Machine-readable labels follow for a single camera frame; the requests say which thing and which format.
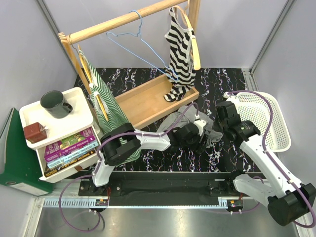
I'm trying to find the grey tank top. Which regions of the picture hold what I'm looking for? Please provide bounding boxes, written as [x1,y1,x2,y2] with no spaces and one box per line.
[157,105,223,148]

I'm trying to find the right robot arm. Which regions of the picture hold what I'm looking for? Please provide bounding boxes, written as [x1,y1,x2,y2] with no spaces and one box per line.
[215,101,316,226]

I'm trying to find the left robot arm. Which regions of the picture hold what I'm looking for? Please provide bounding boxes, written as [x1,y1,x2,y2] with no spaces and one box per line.
[89,119,206,196]

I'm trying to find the wooden hanger right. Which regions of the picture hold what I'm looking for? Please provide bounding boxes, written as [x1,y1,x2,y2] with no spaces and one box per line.
[173,5,201,71]

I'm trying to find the wooden hanger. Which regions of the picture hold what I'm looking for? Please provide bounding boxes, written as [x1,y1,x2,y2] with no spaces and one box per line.
[77,44,111,121]
[173,5,201,71]

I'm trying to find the green white striped top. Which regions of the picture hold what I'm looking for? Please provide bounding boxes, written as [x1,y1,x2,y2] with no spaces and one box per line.
[78,50,141,163]

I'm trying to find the black white striped tank top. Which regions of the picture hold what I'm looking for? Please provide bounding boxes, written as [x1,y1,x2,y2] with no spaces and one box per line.
[164,7,196,102]

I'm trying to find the wooden hanger left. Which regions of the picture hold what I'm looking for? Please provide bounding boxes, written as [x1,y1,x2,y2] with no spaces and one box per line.
[77,44,111,121]

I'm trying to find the white perforated plastic basket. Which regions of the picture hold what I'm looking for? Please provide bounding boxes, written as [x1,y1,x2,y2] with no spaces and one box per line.
[237,92,291,153]

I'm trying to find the wooden clothes rack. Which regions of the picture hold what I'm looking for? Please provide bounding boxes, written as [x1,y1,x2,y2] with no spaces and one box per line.
[58,0,199,129]

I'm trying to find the white bedside shelf unit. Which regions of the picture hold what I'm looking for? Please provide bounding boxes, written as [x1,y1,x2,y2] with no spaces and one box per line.
[19,87,102,183]

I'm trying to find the purple book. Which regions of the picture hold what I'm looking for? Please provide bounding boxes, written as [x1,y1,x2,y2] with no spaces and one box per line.
[44,127,96,162]

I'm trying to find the dark green mug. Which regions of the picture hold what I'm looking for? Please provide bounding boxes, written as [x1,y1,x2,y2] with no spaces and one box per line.
[40,90,73,119]

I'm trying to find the blue book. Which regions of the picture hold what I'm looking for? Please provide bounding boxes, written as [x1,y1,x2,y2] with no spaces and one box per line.
[47,148,94,168]

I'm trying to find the black yellow book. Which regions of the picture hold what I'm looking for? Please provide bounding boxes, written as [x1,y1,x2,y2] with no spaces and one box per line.
[44,156,96,178]

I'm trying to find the red brown cube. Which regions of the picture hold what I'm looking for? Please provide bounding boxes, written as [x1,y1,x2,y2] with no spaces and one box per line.
[23,122,47,144]

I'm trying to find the green binder folder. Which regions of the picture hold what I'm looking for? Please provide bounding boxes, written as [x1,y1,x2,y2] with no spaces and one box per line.
[0,108,53,196]

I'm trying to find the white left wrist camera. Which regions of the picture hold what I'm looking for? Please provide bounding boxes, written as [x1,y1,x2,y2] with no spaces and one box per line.
[193,115,207,136]

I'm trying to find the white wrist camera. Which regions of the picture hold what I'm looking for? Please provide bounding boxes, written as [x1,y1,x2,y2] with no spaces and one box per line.
[223,92,240,108]
[193,115,207,136]

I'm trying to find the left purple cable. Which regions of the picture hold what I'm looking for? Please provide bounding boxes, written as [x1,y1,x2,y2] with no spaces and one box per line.
[58,103,200,234]

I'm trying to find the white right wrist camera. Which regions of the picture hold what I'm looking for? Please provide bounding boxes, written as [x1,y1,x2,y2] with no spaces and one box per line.
[223,92,240,108]

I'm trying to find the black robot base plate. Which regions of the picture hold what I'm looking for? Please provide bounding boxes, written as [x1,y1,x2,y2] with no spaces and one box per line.
[79,171,240,208]

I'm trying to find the blue wire hanger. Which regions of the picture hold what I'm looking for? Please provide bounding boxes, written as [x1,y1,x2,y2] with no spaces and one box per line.
[106,9,179,82]

